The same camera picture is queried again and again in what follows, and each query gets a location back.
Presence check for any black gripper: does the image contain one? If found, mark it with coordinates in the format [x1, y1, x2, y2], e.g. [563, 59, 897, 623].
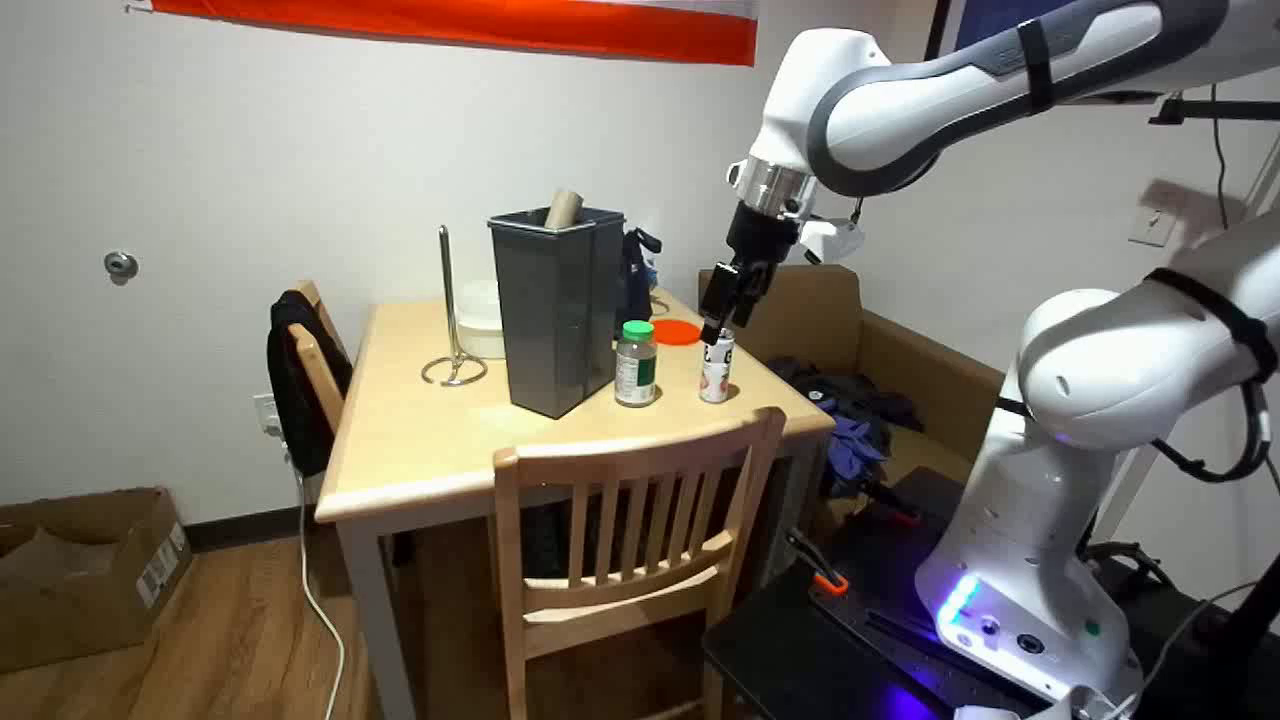
[696, 203, 803, 353]

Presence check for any clear plastic bottle green cap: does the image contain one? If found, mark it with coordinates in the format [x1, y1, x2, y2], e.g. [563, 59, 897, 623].
[613, 316, 662, 413]

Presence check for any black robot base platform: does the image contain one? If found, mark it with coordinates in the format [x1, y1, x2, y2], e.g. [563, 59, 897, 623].
[698, 465, 1280, 720]

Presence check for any grey plastic trash bin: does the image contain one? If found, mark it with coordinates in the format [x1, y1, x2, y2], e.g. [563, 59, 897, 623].
[484, 203, 633, 424]

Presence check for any orange round disc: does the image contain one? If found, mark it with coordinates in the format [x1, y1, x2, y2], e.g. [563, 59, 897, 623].
[649, 316, 707, 353]

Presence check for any dark clothes pile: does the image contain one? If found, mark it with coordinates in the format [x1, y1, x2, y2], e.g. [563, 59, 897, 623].
[768, 353, 927, 493]

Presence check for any cardboard tube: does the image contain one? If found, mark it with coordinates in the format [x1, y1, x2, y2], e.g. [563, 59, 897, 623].
[538, 187, 586, 233]

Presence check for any brown sofa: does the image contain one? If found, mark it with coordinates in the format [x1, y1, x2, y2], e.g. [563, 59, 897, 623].
[696, 262, 1010, 536]

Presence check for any slatted wooden chair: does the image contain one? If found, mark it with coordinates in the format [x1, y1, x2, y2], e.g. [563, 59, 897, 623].
[487, 404, 791, 720]

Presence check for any metal paper towel holder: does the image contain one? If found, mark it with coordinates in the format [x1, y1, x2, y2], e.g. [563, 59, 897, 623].
[420, 220, 493, 392]

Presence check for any light wooden table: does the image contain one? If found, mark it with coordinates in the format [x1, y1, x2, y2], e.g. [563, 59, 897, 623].
[311, 292, 837, 720]

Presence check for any wooden chair with jacket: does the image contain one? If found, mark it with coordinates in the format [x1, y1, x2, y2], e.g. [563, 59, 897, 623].
[284, 276, 357, 443]

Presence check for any black jacket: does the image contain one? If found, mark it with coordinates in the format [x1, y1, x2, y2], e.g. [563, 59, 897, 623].
[262, 289, 350, 479]

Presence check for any brown cardboard box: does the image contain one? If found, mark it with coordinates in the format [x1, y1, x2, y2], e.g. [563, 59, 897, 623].
[0, 486, 197, 678]

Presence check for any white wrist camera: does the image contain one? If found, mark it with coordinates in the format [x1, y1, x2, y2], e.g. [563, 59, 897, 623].
[797, 211, 864, 268]

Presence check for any orange wall banner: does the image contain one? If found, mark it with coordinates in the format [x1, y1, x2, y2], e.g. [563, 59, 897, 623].
[149, 0, 758, 69]

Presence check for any framed wall picture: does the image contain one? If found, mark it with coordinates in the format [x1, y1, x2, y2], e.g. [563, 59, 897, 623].
[925, 0, 1072, 64]

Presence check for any white floor cable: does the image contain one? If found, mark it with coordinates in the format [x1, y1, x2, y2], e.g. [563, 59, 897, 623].
[291, 493, 350, 720]

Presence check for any black camera stand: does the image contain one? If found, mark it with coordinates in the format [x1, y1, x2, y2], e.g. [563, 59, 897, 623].
[1146, 84, 1280, 233]

